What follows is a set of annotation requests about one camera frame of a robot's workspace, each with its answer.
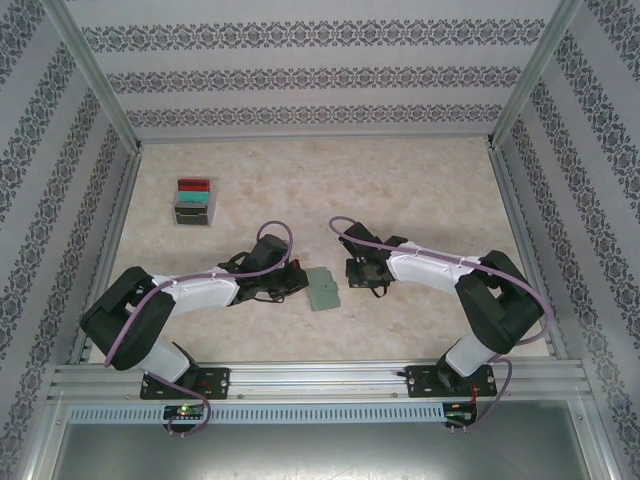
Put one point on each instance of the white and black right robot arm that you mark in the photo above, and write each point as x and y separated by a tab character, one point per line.
425	270

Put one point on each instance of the aluminium side rail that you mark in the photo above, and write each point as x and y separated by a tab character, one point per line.
525	250

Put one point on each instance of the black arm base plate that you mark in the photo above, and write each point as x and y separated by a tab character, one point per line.
420	382
220	382

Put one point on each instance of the black credit card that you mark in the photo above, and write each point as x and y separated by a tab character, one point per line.
191	212

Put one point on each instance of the clear acrylic card box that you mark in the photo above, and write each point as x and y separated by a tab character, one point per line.
194	220

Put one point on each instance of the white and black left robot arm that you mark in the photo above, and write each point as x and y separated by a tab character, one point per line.
200	295

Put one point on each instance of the aluminium cross rail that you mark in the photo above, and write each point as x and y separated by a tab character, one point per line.
315	137

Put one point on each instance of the green leather card holder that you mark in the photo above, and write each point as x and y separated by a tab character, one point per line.
322	290

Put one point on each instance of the aluminium mounting rail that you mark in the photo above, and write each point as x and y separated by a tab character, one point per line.
320	380

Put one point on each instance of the small circuit board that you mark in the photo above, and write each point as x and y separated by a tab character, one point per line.
460	412
185	411

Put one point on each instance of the aluminium frame post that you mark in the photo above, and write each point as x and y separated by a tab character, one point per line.
97	80
535	75

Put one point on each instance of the red credit card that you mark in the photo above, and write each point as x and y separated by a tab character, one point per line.
194	185

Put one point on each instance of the grey metal panel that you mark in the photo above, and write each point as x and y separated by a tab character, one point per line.
320	455

